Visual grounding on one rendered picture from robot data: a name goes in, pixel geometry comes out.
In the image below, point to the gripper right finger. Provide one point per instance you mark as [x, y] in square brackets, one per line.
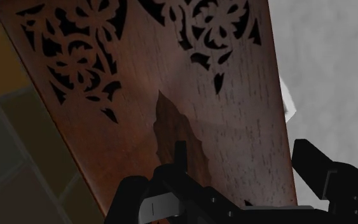
[346, 180]

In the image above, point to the carved brown wooden table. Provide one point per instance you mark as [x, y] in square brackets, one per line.
[141, 102]

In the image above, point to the white rounded object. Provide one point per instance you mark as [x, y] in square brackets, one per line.
[289, 99]

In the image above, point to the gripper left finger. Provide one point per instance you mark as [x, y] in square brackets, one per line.
[178, 186]

